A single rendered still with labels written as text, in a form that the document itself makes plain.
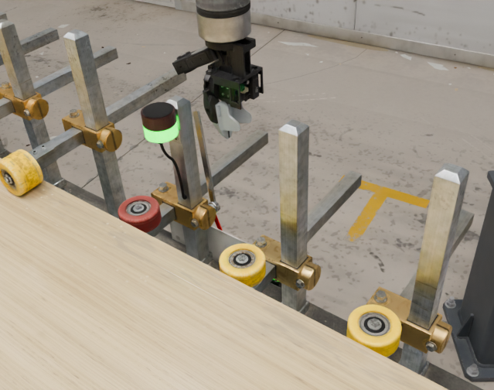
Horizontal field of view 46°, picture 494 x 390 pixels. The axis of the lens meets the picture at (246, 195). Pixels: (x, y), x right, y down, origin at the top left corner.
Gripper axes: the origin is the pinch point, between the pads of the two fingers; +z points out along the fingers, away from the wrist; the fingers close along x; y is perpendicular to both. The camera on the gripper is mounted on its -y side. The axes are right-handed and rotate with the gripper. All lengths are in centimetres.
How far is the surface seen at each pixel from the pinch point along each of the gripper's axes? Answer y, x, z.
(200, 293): 15.8, -27.7, 11.0
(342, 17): -110, 250, 86
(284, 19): -151, 246, 94
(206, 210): 0.4, -7.9, 14.2
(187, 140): -2.2, -8.1, -1.6
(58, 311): -0.8, -43.5, 10.9
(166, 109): -2.7, -11.6, -9.7
